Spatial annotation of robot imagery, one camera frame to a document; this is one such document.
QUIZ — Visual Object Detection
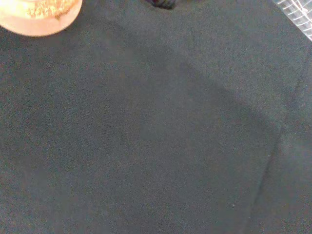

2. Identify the black bench cloth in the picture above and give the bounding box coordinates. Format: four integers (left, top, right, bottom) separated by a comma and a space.
0, 0, 312, 234

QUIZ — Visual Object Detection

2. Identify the cork ring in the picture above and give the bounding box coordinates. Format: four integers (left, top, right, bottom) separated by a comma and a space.
0, 0, 83, 38

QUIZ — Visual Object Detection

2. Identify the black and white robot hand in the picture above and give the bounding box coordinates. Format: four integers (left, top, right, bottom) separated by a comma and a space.
143, 0, 179, 10

